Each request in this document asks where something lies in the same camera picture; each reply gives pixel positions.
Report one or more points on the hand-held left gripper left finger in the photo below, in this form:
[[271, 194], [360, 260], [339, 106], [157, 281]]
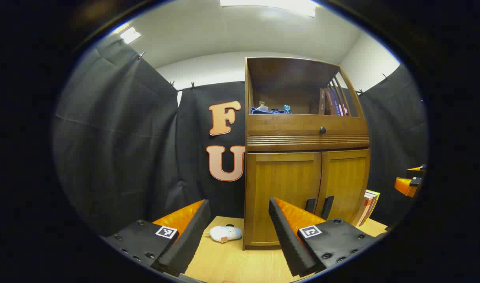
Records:
[[189, 236]]

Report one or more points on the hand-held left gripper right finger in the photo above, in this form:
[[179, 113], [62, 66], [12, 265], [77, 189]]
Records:
[[287, 239]]

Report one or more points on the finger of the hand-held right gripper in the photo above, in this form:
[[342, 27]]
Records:
[[404, 185], [417, 169]]

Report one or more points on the wooden shoe cabinet door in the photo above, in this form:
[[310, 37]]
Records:
[[279, 181], [346, 177]]

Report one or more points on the wooden double-door shoe cabinet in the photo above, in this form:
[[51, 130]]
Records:
[[287, 78]]

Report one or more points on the wooden cabinet drawer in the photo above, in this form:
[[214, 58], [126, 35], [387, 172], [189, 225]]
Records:
[[287, 125]]

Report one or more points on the thick yellow book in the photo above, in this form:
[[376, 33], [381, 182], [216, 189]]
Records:
[[375, 198]]

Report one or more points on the white plush toy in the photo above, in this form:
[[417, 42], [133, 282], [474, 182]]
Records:
[[226, 233]]

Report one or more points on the thick brown book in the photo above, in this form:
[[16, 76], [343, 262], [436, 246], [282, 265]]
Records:
[[369, 204]]

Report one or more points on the thick white book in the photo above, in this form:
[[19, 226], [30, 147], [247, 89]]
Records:
[[362, 210]]

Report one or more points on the slim pink book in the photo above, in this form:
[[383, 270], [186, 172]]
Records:
[[344, 109]]

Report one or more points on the slim blue book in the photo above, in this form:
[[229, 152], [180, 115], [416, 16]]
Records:
[[335, 103]]

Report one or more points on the slim reddish brown book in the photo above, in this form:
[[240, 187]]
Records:
[[329, 103]]

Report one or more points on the black backdrop cloth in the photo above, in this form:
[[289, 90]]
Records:
[[126, 137]]

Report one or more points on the blue cloth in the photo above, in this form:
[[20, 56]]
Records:
[[269, 112]]

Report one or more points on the small teal box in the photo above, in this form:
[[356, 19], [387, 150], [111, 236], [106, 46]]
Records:
[[287, 109]]

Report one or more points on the small white bottle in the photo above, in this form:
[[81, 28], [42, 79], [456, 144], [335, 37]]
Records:
[[263, 106]]

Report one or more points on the ceiling light panel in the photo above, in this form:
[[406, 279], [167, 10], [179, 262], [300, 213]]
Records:
[[130, 35], [271, 4]]

